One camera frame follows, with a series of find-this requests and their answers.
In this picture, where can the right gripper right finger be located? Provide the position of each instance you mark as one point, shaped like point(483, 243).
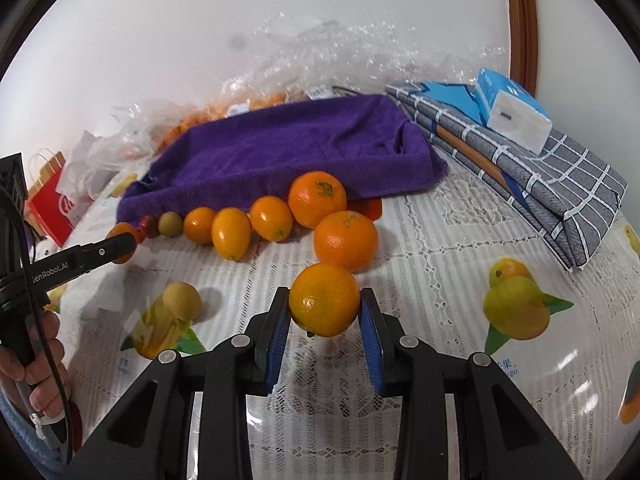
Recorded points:
point(499, 433)

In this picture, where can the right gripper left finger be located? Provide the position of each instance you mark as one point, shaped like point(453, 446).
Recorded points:
point(146, 433)

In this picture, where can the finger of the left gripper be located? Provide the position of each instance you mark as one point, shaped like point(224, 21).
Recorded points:
point(63, 267)

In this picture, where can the small orange tangerine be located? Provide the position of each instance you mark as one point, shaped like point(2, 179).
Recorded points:
point(124, 227)

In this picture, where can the small red apple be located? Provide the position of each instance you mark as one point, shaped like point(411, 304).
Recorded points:
point(148, 226)

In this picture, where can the large orange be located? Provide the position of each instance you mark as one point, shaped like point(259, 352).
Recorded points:
point(324, 300)
point(347, 239)
point(315, 195)

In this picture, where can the person's left hand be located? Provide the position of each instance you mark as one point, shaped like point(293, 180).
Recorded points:
point(45, 398)

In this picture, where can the red paper gift bag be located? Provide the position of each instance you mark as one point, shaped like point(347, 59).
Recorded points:
point(49, 212)

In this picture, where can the yellow-brown round fruit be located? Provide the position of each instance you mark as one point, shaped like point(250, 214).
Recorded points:
point(183, 301)

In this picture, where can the crumpled clear plastic bag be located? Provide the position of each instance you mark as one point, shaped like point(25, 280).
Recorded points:
point(141, 130)

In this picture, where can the small green-yellow fruit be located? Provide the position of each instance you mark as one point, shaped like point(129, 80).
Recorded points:
point(170, 224)

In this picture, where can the elongated yellow-orange kumquat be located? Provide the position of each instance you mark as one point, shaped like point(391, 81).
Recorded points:
point(231, 233)

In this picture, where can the small round orange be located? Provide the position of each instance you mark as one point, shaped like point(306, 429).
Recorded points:
point(197, 225)

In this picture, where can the oval kumquat orange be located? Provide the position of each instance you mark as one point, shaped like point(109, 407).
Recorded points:
point(271, 218)

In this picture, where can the grey checked folded cloth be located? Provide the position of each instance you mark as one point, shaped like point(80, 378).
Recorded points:
point(568, 195)

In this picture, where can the purple towel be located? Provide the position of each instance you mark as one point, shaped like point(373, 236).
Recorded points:
point(366, 142)

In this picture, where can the clear plastic bag of oranges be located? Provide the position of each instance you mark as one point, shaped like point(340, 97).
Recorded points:
point(330, 59)

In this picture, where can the blue white tissue pack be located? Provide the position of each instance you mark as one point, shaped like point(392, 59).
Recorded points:
point(508, 109)

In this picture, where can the brown wooden door frame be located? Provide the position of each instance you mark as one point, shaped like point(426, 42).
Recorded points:
point(524, 52)

